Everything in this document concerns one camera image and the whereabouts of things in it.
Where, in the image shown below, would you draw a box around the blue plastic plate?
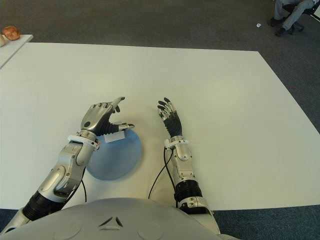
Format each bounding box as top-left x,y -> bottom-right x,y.
86,129 -> 144,181

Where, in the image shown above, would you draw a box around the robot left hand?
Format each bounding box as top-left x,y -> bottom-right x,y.
80,96 -> 136,137

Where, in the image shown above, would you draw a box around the black office chair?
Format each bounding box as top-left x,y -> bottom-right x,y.
282,0 -> 320,33

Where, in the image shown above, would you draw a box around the seated person legs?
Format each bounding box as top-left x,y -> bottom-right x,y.
267,0 -> 315,38

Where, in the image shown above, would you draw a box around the grey robot torso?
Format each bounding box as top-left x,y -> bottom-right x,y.
3,197 -> 222,240

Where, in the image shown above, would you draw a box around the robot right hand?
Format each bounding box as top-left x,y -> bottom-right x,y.
156,97 -> 183,138

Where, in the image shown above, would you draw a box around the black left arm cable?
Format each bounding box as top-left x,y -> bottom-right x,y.
81,178 -> 88,203

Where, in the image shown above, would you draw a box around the reddish brown bread roll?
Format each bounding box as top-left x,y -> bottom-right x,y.
2,26 -> 21,41

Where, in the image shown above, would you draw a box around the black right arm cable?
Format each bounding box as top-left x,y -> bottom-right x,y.
147,146 -> 180,201

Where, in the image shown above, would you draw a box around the white side table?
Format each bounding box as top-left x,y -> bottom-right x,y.
0,34 -> 34,70

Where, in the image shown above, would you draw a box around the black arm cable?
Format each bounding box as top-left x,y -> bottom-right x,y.
147,146 -> 180,201
81,178 -> 88,203

